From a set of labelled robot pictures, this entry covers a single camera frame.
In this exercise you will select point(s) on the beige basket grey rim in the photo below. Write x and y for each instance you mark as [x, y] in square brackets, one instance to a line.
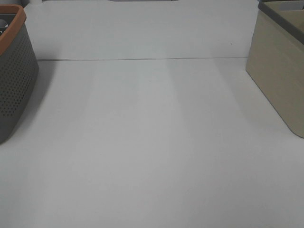
[276, 59]

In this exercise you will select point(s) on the grey perforated basket orange rim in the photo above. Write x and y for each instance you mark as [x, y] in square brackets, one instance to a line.
[18, 68]

